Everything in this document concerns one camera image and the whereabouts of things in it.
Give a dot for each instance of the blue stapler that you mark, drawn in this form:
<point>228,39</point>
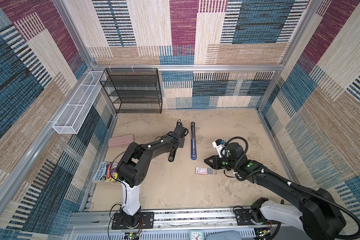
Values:
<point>193,141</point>

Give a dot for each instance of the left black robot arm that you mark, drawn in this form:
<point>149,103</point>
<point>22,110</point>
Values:
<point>133,167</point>

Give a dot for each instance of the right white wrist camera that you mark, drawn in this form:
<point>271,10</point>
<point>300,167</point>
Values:
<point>219,145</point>

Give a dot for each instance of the small teal clock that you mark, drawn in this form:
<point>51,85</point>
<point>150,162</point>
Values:
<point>196,235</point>

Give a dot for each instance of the black stapler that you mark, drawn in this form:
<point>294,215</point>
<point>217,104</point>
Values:
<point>172,155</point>

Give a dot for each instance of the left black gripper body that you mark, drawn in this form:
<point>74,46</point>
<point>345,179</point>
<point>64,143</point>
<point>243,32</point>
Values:
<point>181,143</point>

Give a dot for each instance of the red white staples box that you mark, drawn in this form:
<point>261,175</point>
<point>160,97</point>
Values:
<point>205,171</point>

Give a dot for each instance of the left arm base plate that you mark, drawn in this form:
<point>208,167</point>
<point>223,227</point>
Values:
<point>122,221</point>

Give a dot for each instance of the pink pencil case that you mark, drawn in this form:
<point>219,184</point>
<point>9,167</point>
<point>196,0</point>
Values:
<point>121,141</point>

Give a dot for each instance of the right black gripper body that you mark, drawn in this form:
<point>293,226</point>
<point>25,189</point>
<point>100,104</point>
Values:
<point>223,163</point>

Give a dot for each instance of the colourful magazine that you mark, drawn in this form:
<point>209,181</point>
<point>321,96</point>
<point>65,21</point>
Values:
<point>106,173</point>

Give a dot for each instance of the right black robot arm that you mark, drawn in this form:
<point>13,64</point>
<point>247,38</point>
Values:
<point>313,211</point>

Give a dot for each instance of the black wire shelf rack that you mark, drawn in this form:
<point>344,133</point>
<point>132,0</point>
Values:
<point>133,90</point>

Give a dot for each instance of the aluminium mounting rail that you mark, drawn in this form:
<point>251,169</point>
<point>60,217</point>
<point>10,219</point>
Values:
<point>167,219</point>

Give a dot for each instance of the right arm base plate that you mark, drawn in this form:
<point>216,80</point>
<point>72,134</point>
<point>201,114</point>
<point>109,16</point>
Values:
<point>246,217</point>

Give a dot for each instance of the white wire mesh basket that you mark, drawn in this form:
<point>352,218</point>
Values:
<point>75,112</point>

